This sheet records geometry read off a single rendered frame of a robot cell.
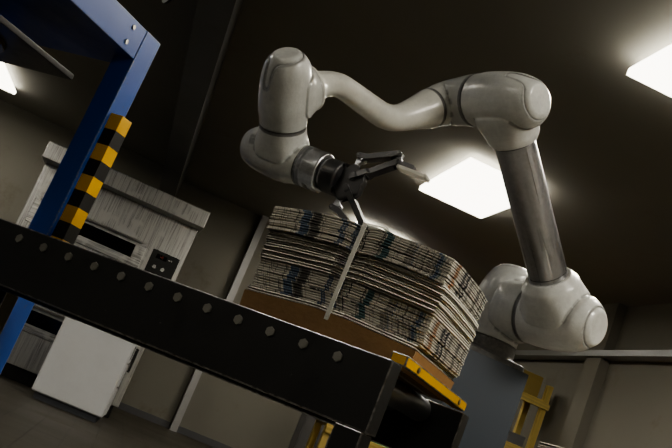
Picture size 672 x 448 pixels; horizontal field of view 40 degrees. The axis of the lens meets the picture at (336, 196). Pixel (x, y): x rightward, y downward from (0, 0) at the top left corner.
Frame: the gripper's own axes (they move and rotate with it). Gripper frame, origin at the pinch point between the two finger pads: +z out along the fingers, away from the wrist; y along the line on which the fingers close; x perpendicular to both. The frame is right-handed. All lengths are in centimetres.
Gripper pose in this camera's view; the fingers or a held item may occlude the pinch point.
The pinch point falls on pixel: (408, 206)
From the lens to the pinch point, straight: 187.8
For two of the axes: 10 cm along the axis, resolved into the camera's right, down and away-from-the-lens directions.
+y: -4.5, 8.7, -1.8
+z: 8.2, 3.3, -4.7
